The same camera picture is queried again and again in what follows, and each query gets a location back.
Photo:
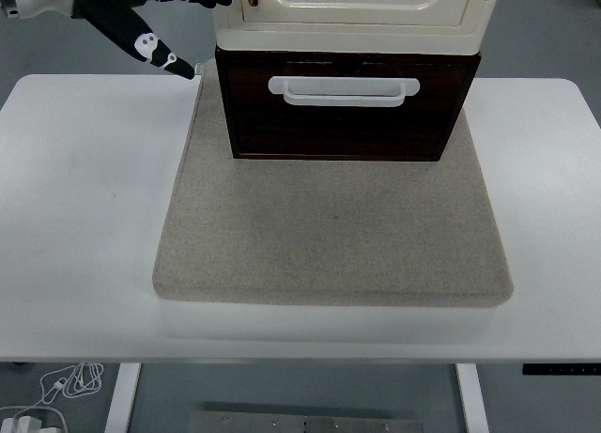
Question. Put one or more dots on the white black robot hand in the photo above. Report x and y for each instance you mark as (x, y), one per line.
(117, 20)

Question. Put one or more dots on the dark wooden drawer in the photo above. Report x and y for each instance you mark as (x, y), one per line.
(347, 128)

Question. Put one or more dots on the dark wooden drawer housing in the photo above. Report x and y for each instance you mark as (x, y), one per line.
(263, 56)

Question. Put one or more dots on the cream plastic cabinet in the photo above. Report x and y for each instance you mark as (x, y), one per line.
(347, 34)

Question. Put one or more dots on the beige fabric mat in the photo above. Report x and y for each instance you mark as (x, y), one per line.
(328, 226)

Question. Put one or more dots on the white table leg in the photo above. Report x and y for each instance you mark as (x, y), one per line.
(472, 395)
(122, 395)

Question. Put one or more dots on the white power adapter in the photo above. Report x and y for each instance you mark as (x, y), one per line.
(28, 423)

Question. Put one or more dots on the grey metal plate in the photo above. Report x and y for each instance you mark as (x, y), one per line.
(305, 424)

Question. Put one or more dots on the black table control panel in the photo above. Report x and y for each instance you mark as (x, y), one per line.
(563, 369)

